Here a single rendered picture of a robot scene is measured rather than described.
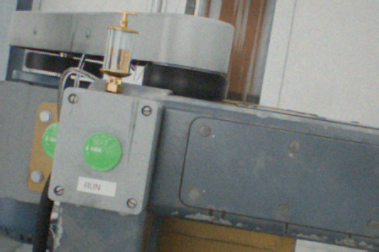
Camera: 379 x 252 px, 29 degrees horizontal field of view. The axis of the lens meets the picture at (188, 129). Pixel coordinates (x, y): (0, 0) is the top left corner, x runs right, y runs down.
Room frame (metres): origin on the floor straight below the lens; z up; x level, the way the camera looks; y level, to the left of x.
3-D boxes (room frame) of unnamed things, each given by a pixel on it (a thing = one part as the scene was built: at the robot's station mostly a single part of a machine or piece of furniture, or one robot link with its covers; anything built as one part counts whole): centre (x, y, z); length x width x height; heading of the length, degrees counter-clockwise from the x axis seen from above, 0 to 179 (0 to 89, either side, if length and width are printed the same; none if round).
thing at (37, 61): (1.11, 0.20, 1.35); 0.12 x 0.12 x 0.04
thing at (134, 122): (0.59, 0.06, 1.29); 0.08 x 0.05 x 0.09; 87
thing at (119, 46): (0.65, 0.07, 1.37); 0.03 x 0.02 x 0.03; 87
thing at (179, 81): (0.77, 0.01, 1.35); 0.09 x 0.09 x 0.03
